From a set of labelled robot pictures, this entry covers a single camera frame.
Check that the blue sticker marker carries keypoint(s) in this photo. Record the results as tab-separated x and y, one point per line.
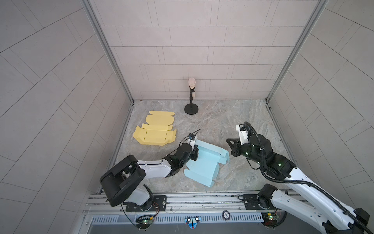
193	221

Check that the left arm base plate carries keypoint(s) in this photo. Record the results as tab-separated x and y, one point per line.
153	204

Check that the circuit board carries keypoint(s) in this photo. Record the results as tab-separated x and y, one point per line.
145	220
270	219

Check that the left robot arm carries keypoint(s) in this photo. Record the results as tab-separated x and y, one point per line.
125	181

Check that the aluminium mounting rail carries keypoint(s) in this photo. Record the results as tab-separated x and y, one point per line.
178	203

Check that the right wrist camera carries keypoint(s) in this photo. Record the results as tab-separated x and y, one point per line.
243	133

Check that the right circuit board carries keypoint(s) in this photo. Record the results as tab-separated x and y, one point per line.
270	219

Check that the beige microphone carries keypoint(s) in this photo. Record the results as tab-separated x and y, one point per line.
192	85

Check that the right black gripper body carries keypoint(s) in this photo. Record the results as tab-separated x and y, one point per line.
246	152

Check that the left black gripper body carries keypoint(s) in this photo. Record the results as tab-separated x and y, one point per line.
192	155

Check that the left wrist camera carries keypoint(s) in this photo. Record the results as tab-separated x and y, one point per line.
191	140

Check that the yellow paper box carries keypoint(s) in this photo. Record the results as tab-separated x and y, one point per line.
158	129

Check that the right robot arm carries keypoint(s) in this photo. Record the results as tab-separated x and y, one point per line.
322	211

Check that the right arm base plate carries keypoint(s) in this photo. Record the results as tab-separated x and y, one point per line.
256	202

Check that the light blue paper box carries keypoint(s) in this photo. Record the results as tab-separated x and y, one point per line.
205	169

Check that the left circuit board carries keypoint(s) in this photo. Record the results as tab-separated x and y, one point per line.
145	220

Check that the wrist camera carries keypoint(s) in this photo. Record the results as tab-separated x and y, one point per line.
191	140
243	133

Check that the round black badge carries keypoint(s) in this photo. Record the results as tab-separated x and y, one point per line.
226	215

